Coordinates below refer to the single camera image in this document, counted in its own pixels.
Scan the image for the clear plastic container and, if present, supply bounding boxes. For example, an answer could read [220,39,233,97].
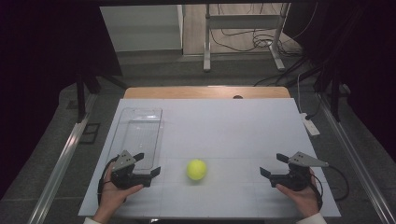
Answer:
[106,106,164,175]

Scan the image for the white table board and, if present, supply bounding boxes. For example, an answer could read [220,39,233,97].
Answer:
[78,98,342,218]

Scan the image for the person's right hand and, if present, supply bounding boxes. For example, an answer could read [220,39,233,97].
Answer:
[275,169,321,218]

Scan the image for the white power strip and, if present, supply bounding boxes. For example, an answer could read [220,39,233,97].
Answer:
[300,112,321,137]

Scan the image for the black stand leg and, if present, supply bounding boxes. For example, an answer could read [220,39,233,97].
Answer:
[313,70,343,123]
[75,72,102,124]

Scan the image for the aluminium rail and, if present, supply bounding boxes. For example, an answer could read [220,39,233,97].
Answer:
[27,92,98,224]
[317,92,396,224]

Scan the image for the yellow tennis ball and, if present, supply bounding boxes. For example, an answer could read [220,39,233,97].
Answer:
[186,159,208,181]

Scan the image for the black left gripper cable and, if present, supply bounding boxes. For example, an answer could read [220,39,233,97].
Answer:
[96,155,120,205]

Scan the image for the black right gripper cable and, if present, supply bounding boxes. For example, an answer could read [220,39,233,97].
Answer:
[327,164,350,203]

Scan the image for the white cabinet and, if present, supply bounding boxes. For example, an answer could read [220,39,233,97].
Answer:
[100,4,184,52]

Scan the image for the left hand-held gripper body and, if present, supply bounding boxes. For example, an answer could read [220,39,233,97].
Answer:
[110,149,153,190]

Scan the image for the black floor cable tangle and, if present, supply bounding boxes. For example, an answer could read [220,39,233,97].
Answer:
[209,3,304,59]

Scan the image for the black floor frame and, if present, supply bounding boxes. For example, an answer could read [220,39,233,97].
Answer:
[78,122,102,145]

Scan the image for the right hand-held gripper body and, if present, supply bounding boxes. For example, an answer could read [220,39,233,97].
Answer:
[269,151,330,191]

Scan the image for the wooden table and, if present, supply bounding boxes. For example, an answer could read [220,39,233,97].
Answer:
[123,86,291,100]

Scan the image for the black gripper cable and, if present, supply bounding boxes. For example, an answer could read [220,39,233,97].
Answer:
[327,164,350,203]
[96,155,120,205]

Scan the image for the white power strip cable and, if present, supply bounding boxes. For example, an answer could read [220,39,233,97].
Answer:
[296,73,304,115]

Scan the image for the white metal desk frame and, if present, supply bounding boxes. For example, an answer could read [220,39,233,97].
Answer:
[203,3,291,73]

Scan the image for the person's left hand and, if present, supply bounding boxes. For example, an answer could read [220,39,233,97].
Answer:
[96,170,145,218]

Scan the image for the black plug cable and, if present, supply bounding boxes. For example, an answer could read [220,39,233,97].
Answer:
[305,98,322,121]

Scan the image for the black curtain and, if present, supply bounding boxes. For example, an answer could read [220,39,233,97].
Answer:
[0,0,123,200]
[282,0,396,162]

